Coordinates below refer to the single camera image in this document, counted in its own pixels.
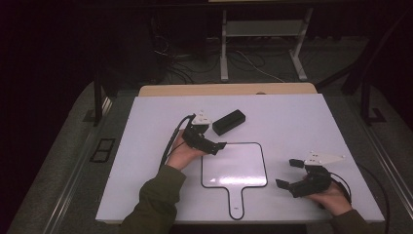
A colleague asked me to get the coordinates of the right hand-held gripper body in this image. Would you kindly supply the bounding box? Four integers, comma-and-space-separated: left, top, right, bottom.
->
289, 150, 346, 199

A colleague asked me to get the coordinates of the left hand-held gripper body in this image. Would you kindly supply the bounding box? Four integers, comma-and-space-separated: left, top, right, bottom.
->
181, 110, 216, 156

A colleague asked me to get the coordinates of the small whiteboard with handle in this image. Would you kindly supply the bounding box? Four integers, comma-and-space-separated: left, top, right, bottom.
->
200, 141, 269, 221

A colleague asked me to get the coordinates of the black whiteboard eraser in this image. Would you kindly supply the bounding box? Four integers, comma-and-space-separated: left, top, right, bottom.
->
211, 108, 246, 137

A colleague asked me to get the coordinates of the person's left hand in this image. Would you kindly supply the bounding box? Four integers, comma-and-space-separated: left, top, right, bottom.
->
166, 129, 209, 172

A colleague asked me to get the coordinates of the person's right hand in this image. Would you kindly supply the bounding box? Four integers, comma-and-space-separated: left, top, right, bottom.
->
303, 174, 354, 217

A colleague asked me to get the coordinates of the white metal stand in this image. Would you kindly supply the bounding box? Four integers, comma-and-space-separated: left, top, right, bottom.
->
219, 7, 315, 83

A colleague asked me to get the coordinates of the black metal stand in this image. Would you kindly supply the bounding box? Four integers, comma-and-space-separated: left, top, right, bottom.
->
315, 9, 413, 127

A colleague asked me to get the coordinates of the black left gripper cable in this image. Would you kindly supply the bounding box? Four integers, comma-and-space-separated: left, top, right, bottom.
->
158, 113, 197, 172

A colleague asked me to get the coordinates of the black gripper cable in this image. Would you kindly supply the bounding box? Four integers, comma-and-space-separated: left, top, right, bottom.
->
158, 113, 197, 172
330, 162, 391, 234

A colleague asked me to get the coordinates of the bundle of black floor cables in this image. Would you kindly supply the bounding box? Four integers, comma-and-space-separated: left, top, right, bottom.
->
151, 18, 222, 86

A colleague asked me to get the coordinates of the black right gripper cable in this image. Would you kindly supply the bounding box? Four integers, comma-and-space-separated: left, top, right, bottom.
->
330, 162, 391, 234

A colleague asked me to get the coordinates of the white floor cable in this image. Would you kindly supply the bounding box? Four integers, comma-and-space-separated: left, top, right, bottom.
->
235, 49, 287, 84

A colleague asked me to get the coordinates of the black floor frame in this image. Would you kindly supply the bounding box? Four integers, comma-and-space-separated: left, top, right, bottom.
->
89, 137, 117, 164

